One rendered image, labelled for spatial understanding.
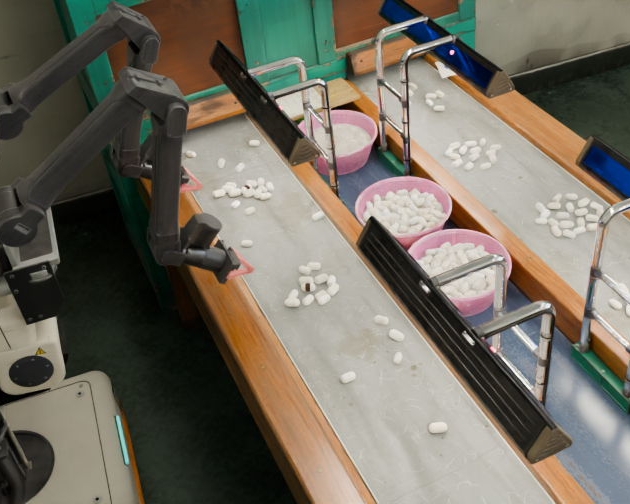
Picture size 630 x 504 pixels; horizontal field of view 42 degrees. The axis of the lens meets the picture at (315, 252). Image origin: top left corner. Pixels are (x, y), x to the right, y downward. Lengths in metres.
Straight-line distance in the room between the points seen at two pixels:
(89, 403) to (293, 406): 0.96
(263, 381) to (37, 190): 0.65
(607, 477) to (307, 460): 0.61
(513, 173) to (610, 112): 1.78
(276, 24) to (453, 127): 0.66
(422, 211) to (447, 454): 0.80
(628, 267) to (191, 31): 1.45
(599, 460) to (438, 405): 0.35
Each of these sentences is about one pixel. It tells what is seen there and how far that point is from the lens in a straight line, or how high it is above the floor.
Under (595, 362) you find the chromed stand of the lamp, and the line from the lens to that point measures 2.00.
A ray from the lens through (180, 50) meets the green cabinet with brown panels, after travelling 2.69.
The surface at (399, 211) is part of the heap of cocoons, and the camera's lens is 2.33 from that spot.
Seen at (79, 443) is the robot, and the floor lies 0.28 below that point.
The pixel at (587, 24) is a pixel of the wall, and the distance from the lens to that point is 4.36.
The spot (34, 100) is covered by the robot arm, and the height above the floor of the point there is 1.26.
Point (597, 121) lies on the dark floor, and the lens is 4.14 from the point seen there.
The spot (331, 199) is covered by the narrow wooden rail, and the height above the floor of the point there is 0.76.
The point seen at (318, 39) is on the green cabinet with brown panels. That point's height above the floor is 0.93.
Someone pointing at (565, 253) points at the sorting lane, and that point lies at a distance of 2.22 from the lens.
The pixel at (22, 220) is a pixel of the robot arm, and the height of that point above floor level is 1.25.
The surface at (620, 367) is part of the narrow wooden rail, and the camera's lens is 1.96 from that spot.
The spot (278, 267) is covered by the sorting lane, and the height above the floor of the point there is 0.74.
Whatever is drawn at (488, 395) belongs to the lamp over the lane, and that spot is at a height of 1.07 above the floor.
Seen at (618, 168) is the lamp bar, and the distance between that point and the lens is 1.92.
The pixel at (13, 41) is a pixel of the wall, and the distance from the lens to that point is 3.44.
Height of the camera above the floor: 2.18
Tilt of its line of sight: 40 degrees down
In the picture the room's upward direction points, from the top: 8 degrees counter-clockwise
